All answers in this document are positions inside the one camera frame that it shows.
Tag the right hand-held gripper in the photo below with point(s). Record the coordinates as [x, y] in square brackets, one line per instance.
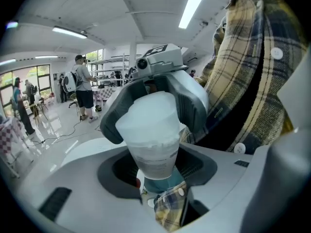
[165, 59]

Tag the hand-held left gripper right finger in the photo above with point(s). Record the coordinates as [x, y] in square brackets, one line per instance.
[223, 176]

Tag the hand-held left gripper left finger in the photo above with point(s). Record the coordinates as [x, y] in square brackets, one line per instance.
[80, 190]

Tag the checkered cloth table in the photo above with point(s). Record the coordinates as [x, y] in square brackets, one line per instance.
[9, 139]
[104, 94]

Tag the black and green floor bag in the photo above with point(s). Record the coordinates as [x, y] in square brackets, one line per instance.
[98, 108]

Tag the metal storage rack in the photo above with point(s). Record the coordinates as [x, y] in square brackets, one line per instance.
[107, 61]

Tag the black undershirt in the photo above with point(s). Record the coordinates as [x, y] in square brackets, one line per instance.
[245, 113]

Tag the yellow plaid shirt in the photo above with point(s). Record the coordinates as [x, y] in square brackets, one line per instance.
[233, 69]

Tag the round ceiling smoke detector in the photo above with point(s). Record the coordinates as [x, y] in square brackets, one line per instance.
[204, 23]

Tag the white ceiling tube light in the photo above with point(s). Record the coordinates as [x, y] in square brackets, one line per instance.
[46, 56]
[7, 62]
[192, 7]
[69, 32]

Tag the large black-framed window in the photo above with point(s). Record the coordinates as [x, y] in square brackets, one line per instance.
[43, 79]

